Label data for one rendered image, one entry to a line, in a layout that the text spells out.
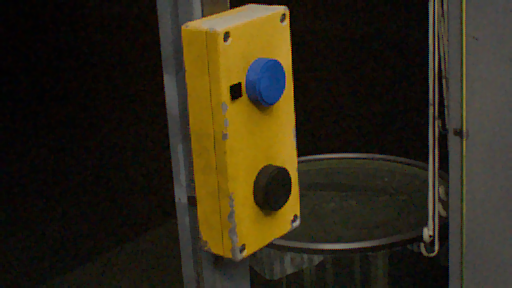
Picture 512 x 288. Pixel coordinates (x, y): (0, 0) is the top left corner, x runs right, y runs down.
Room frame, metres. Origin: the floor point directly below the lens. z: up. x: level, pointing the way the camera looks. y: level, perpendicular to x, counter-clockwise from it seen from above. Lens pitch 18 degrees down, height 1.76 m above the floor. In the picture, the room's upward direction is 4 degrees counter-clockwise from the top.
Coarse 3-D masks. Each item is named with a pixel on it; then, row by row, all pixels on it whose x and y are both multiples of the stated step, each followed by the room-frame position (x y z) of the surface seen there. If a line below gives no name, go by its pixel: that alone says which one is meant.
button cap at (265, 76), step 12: (264, 60) 1.03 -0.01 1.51; (276, 60) 1.04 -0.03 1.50; (252, 72) 1.02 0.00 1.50; (264, 72) 1.02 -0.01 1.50; (276, 72) 1.03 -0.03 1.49; (252, 84) 1.01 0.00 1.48; (264, 84) 1.02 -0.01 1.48; (276, 84) 1.03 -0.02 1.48; (252, 96) 1.02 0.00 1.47; (264, 96) 1.01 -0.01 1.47; (276, 96) 1.03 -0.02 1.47
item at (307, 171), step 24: (312, 168) 2.43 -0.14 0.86; (336, 168) 2.42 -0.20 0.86; (360, 168) 2.41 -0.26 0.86; (384, 168) 2.39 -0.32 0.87; (408, 168) 2.37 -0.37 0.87; (312, 192) 2.27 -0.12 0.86; (336, 192) 2.26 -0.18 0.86; (360, 192) 2.25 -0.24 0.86; (384, 192) 2.24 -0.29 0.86; (408, 192) 2.23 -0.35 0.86; (312, 216) 2.12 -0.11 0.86; (336, 216) 2.11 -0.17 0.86; (360, 216) 2.10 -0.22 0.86; (384, 216) 2.09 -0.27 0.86; (408, 216) 2.08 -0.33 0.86; (432, 216) 2.07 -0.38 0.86; (312, 240) 1.99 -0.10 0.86; (336, 240) 1.98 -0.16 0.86; (360, 240) 1.97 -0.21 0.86
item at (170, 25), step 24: (168, 0) 1.08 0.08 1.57; (192, 0) 1.06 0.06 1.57; (168, 24) 1.08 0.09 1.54; (168, 48) 1.08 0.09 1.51; (168, 72) 1.08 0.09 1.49; (168, 96) 1.09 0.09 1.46; (168, 120) 1.09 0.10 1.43; (192, 168) 1.07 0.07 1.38; (192, 192) 1.07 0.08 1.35; (192, 216) 1.08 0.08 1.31; (192, 240) 1.08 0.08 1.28; (192, 264) 1.08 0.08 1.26; (216, 264) 1.06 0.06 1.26; (240, 264) 1.08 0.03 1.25
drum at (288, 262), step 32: (320, 160) 2.47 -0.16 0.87; (384, 160) 2.43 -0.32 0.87; (448, 224) 1.99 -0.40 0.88; (256, 256) 2.00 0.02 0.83; (288, 256) 1.95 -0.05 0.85; (320, 256) 1.92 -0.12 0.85; (352, 256) 1.92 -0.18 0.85; (384, 256) 1.92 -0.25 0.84; (416, 256) 1.95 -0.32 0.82; (448, 256) 2.01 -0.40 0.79
